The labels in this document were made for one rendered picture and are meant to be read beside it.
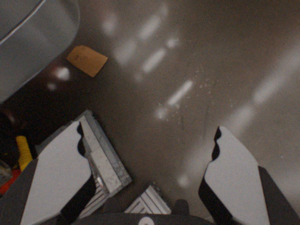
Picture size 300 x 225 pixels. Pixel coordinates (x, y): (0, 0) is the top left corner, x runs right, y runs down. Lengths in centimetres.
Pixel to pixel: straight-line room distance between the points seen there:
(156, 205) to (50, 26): 108
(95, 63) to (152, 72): 75
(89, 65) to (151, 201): 155
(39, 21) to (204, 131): 116
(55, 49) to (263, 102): 144
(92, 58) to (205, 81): 136
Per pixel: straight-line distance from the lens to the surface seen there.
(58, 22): 68
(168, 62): 139
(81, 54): 196
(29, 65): 74
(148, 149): 115
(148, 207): 100
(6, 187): 111
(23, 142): 114
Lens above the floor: 112
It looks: 71 degrees down
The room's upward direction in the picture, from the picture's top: 42 degrees counter-clockwise
